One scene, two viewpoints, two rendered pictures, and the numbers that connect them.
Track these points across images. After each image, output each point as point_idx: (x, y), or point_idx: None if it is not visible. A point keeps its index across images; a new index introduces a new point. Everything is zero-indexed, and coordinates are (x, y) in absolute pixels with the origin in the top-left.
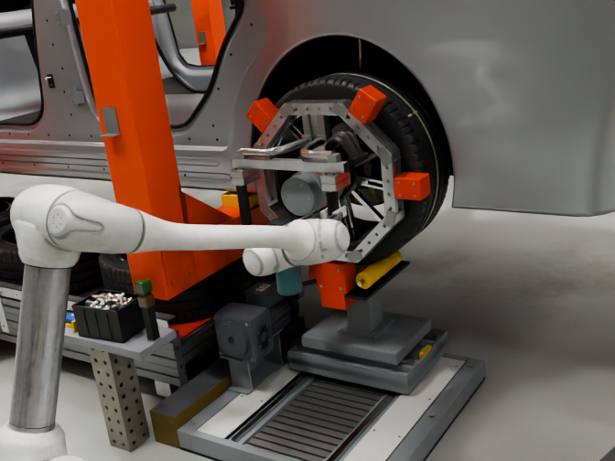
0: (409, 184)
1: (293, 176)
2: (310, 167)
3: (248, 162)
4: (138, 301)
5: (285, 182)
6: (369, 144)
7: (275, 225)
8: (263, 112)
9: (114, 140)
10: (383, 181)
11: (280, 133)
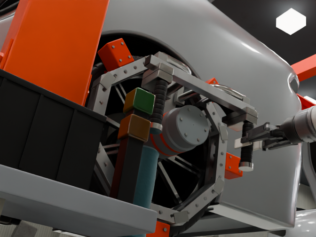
0: (237, 160)
1: (176, 108)
2: (229, 99)
3: (170, 67)
4: (133, 122)
5: (185, 106)
6: (213, 118)
7: (152, 147)
8: (128, 51)
9: None
10: (218, 152)
11: (125, 79)
